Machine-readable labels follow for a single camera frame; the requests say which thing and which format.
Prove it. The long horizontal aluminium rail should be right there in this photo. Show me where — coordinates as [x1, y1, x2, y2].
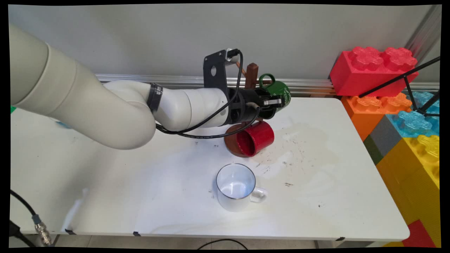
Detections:
[95, 74, 440, 97]

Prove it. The large light blue toy block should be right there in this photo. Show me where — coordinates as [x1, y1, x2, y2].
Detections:
[386, 91, 440, 138]

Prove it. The large yellow toy block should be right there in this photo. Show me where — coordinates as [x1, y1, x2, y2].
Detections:
[375, 135, 441, 248]

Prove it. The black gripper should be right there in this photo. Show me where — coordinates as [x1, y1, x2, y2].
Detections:
[227, 88, 284, 125]

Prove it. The large orange toy block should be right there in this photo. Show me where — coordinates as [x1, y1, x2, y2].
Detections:
[341, 92, 412, 142]

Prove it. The thin black floor cable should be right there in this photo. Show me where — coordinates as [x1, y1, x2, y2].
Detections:
[197, 239, 248, 250]

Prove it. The cable with metal connector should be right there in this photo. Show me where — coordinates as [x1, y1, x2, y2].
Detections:
[10, 190, 53, 247]

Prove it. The white enamel mug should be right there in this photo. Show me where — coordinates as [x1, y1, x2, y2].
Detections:
[216, 163, 269, 212]

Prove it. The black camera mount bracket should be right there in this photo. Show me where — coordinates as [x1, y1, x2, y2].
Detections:
[203, 50, 230, 98]

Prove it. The brown wooden mug tree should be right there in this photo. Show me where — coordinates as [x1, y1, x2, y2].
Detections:
[224, 61, 273, 158]

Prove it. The upright aluminium profile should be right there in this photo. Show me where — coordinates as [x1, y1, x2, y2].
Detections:
[404, 5, 442, 58]

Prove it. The red enamel mug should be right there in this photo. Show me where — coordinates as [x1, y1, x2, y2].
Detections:
[236, 121, 275, 157]

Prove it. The black tripod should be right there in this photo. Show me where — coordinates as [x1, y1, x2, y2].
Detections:
[359, 56, 441, 117]

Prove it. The green enamel mug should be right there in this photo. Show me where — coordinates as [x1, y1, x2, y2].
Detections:
[258, 73, 291, 119]

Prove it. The black cable with plug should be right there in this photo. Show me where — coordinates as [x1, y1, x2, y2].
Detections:
[10, 220, 36, 247]

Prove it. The large red toy block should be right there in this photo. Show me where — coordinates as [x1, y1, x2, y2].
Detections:
[329, 46, 419, 97]

